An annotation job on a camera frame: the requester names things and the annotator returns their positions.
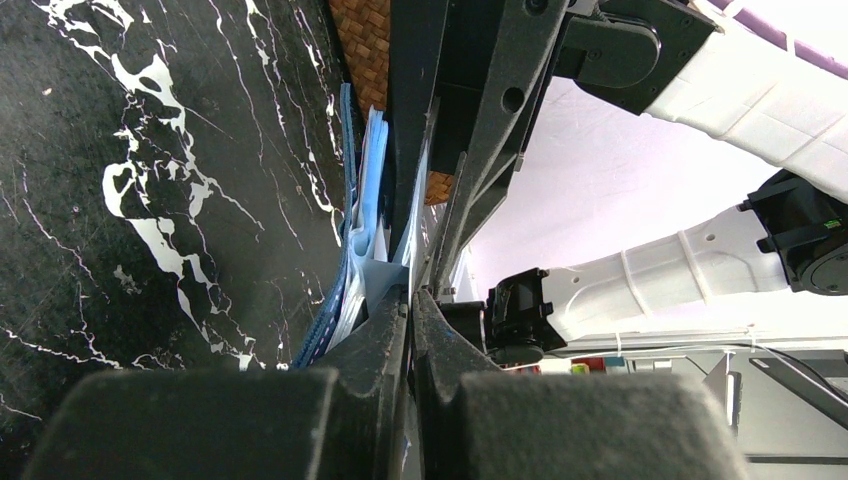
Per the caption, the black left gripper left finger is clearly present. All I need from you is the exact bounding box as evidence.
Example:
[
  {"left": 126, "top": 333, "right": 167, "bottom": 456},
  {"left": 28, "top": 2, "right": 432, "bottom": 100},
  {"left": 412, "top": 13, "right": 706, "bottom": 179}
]
[{"left": 23, "top": 285, "right": 408, "bottom": 479}]

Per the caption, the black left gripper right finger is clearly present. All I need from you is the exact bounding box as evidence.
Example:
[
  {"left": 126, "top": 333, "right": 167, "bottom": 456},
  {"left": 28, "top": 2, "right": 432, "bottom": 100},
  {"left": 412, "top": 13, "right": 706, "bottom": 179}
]
[{"left": 411, "top": 290, "right": 749, "bottom": 479}]

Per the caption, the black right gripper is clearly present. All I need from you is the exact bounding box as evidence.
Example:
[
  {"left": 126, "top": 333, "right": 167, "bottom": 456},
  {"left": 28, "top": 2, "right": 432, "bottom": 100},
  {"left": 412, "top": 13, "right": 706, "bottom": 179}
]
[{"left": 387, "top": 0, "right": 568, "bottom": 292}]

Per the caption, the dark blue card holder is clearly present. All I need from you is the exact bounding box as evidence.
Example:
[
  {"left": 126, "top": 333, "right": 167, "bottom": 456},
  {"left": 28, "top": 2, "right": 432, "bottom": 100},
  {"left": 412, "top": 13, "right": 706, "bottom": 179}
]
[{"left": 293, "top": 83, "right": 429, "bottom": 368}]

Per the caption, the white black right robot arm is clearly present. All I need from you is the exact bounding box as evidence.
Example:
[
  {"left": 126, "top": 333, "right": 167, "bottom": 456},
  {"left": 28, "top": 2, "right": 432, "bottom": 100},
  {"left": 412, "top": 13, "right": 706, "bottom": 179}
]
[{"left": 442, "top": 1, "right": 847, "bottom": 351}]

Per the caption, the woven brown basket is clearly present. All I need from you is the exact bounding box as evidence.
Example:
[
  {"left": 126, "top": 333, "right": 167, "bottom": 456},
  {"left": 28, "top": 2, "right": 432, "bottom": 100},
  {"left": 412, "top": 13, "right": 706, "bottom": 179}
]
[{"left": 327, "top": 0, "right": 455, "bottom": 207}]

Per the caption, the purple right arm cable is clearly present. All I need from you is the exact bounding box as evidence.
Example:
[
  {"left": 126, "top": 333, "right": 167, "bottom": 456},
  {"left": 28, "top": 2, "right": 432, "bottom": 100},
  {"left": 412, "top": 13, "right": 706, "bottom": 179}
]
[{"left": 705, "top": 0, "right": 848, "bottom": 81}]

